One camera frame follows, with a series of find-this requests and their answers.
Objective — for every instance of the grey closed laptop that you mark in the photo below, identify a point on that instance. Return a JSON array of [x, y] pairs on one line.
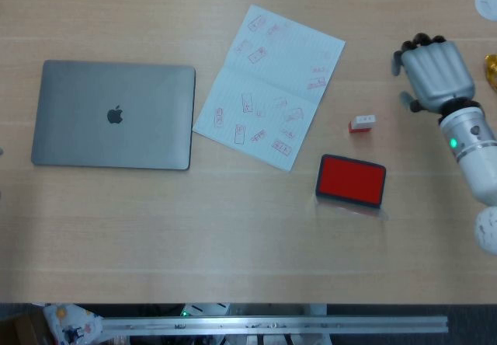
[[112, 116]]

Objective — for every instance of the red and white stamp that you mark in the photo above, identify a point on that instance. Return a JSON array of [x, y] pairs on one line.
[[363, 123]]

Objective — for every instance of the red ink pad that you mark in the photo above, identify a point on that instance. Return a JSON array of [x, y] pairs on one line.
[[351, 180]]

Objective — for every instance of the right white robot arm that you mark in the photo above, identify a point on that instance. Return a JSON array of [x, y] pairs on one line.
[[477, 158]]

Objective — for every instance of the aluminium profile rail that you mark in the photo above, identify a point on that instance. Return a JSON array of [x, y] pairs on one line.
[[272, 325]]

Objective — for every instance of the gold snack packet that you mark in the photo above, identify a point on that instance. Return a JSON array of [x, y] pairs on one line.
[[492, 73]]

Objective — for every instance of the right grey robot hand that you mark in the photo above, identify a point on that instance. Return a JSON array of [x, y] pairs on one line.
[[438, 73]]

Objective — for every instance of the white patterned cloth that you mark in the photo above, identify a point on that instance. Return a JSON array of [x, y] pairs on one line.
[[74, 323]]

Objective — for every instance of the open stamped lined notebook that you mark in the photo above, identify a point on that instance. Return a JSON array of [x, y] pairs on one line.
[[268, 88]]

